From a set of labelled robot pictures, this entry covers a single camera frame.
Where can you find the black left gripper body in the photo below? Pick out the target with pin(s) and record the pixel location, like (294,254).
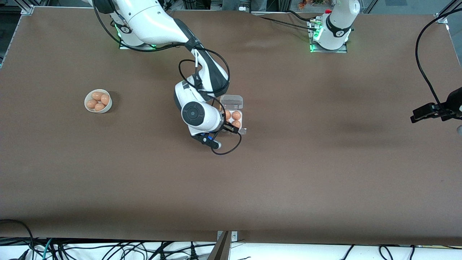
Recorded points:
(453,103)

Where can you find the clear plastic egg box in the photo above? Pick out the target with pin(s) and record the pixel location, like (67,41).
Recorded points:
(232,101)

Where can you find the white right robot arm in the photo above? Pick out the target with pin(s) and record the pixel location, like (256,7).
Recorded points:
(151,21)

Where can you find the brown egg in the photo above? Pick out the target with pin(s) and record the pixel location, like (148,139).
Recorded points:
(105,99)
(236,124)
(236,115)
(99,107)
(91,104)
(97,95)
(228,115)

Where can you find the brown table cover sheet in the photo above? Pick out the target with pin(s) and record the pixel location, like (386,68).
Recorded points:
(231,180)

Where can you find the white ceramic bowl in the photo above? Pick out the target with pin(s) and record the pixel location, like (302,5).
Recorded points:
(105,109)

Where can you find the aluminium frame post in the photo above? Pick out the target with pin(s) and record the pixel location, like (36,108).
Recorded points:
(442,17)
(26,9)

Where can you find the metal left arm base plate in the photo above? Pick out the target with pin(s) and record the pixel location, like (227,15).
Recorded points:
(343,51)

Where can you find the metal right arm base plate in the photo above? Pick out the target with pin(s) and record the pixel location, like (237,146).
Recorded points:
(153,46)

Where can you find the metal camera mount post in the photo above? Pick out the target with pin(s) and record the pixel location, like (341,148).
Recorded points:
(222,249)

